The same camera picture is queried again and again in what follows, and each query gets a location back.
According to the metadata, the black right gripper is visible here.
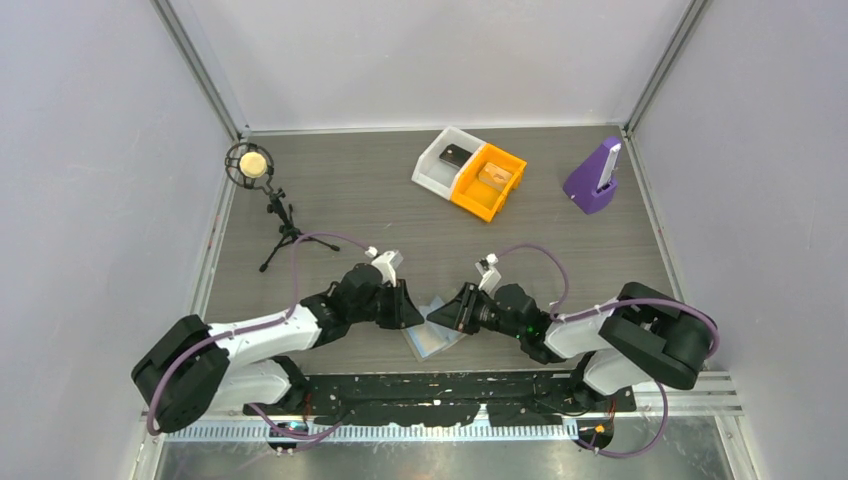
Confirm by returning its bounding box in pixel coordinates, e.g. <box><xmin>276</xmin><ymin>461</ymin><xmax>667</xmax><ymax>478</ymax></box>
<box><xmin>427</xmin><ymin>281</ymin><xmax>526</xmax><ymax>339</ymax></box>

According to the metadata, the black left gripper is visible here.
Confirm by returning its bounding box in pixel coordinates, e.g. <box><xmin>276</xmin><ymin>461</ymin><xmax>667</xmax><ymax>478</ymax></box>
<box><xmin>349</xmin><ymin>278</ymin><xmax>424</xmax><ymax>330</ymax></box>

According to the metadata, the beige card holder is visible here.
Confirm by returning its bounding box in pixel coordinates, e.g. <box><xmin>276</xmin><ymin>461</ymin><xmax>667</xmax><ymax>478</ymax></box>
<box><xmin>402</xmin><ymin>296</ymin><xmax>466</xmax><ymax>362</ymax></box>

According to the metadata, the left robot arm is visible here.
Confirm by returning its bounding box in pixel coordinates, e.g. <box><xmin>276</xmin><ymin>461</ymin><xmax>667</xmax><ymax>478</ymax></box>
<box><xmin>130</xmin><ymin>263</ymin><xmax>425</xmax><ymax>435</ymax></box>

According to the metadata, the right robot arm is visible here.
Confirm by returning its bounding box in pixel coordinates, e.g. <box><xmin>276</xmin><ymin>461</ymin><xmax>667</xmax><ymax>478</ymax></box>
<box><xmin>426</xmin><ymin>282</ymin><xmax>720</xmax><ymax>411</ymax></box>

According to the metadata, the tan card in orange bin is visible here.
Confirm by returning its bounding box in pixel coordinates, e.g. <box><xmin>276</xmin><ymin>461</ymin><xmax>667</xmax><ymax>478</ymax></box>
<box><xmin>478</xmin><ymin>162</ymin><xmax>513</xmax><ymax>192</ymax></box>

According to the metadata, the black card in white bin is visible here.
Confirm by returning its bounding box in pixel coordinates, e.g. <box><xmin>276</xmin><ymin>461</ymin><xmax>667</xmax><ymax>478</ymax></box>
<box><xmin>439</xmin><ymin>144</ymin><xmax>473</xmax><ymax>169</ymax></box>

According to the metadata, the orange plastic bin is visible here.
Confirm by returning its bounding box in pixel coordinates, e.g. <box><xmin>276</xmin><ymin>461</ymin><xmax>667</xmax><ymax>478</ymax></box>
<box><xmin>450</xmin><ymin>143</ymin><xmax>527</xmax><ymax>222</ymax></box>

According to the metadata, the white plastic bin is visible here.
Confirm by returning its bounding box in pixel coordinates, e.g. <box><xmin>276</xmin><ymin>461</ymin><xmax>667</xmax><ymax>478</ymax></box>
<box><xmin>411</xmin><ymin>126</ymin><xmax>486</xmax><ymax>200</ymax></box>

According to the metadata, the purple stand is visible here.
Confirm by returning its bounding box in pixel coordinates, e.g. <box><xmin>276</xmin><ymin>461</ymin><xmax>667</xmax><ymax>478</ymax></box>
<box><xmin>562</xmin><ymin>136</ymin><xmax>622</xmax><ymax>215</ymax></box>

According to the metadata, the white device in stand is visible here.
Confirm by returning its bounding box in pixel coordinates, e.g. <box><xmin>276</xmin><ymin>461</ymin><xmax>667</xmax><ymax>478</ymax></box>
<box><xmin>596</xmin><ymin>142</ymin><xmax>621</xmax><ymax>192</ymax></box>

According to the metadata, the cream round microphone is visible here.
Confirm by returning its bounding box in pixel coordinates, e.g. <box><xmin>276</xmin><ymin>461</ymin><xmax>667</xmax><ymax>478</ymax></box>
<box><xmin>238</xmin><ymin>151</ymin><xmax>269</xmax><ymax>179</ymax></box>

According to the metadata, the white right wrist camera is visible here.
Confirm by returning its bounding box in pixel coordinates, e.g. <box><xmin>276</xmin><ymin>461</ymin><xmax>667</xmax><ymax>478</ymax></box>
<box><xmin>474</xmin><ymin>253</ymin><xmax>502</xmax><ymax>296</ymax></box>

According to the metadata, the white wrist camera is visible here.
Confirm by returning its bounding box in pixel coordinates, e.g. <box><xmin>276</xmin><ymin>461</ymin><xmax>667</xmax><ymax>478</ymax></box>
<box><xmin>474</xmin><ymin>253</ymin><xmax>502</xmax><ymax>296</ymax></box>
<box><xmin>365</xmin><ymin>246</ymin><xmax>404</xmax><ymax>287</ymax></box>

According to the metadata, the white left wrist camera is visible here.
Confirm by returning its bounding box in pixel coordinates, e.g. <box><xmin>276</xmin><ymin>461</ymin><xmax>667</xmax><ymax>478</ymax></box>
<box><xmin>365</xmin><ymin>246</ymin><xmax>404</xmax><ymax>287</ymax></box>

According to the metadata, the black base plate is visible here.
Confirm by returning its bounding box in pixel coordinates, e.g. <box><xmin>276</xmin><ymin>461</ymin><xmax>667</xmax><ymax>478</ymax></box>
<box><xmin>268</xmin><ymin>371</ymin><xmax>636</xmax><ymax>427</ymax></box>

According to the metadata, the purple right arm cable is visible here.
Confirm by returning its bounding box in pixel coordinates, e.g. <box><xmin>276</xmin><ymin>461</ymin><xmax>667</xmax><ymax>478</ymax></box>
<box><xmin>496</xmin><ymin>243</ymin><xmax>722</xmax><ymax>460</ymax></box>

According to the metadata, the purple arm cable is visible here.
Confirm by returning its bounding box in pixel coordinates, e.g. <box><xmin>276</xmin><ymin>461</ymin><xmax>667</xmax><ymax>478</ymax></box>
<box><xmin>496</xmin><ymin>243</ymin><xmax>722</xmax><ymax>460</ymax></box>
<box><xmin>145</xmin><ymin>231</ymin><xmax>379</xmax><ymax>458</ymax></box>

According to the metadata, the perforated metal rail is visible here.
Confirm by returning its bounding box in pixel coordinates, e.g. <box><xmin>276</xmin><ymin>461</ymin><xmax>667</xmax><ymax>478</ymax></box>
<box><xmin>165</xmin><ymin>419</ymin><xmax>578</xmax><ymax>443</ymax></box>

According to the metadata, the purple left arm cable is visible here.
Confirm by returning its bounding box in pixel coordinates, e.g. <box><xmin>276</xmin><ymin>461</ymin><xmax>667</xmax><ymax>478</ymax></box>
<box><xmin>145</xmin><ymin>231</ymin><xmax>379</xmax><ymax>458</ymax></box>

